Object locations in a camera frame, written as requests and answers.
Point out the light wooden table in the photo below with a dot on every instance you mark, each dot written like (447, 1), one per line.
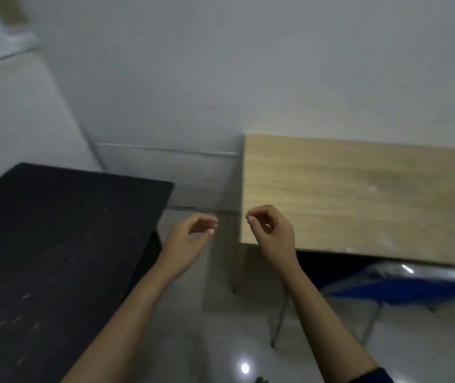
(355, 195)

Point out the person's left thumb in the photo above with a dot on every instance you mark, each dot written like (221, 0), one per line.
(205, 240)

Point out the person's right thumb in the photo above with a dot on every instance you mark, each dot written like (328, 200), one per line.
(256, 230)

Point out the person's left forearm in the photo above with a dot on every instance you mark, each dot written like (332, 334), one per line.
(132, 319)

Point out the person's right forearm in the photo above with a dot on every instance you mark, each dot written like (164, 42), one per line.
(323, 327)

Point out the person's right hand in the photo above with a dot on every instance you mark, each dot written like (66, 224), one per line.
(277, 243)

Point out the person's left hand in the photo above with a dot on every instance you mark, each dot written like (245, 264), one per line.
(181, 247)

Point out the blue chair with metal frame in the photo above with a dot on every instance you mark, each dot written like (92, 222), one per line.
(407, 285)

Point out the black table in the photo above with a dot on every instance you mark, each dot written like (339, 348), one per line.
(56, 259)

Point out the dark blue sleeve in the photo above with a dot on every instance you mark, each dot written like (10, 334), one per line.
(373, 376)

